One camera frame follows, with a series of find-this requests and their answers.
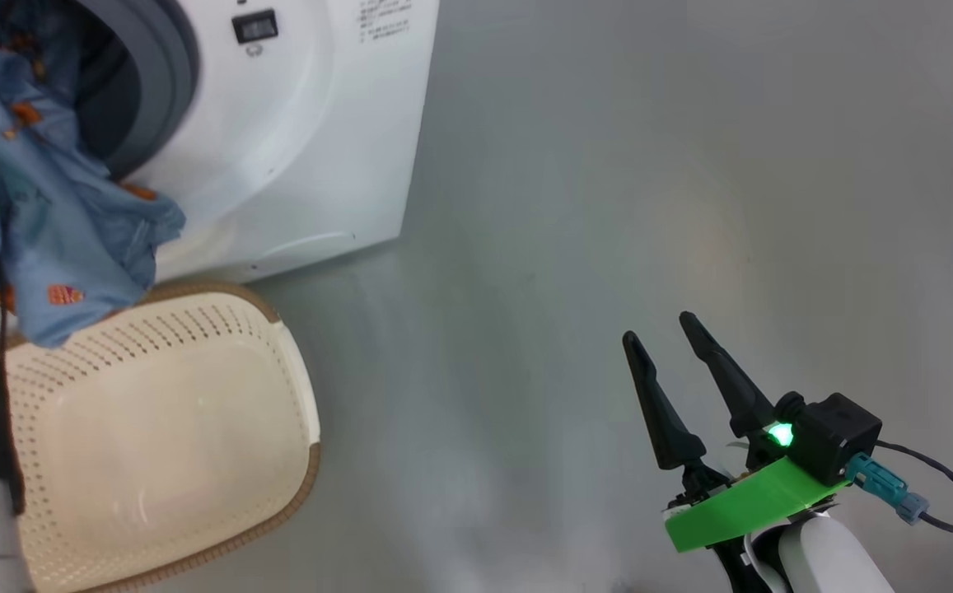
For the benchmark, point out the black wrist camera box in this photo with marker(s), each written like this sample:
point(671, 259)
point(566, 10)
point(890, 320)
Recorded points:
point(834, 432)

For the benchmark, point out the black printed text label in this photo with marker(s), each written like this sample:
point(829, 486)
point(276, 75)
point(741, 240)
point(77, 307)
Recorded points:
point(385, 21)

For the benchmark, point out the cream perforated laundry basket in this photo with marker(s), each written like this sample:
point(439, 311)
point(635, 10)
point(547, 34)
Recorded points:
point(163, 453)

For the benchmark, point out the white front-load washing machine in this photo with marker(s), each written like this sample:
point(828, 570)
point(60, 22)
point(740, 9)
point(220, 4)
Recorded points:
point(320, 123)

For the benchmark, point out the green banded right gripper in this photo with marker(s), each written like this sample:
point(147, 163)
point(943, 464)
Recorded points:
point(740, 502)

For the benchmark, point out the blue cartoon print garment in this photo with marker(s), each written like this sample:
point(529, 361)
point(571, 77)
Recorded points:
point(72, 231)

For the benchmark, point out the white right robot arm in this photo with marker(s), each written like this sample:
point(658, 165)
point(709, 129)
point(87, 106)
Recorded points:
point(830, 560)

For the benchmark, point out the grey rubber door gasket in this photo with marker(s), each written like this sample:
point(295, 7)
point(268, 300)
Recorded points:
point(163, 74)

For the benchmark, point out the black door latch socket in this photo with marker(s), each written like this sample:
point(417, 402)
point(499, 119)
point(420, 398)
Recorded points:
point(255, 27)

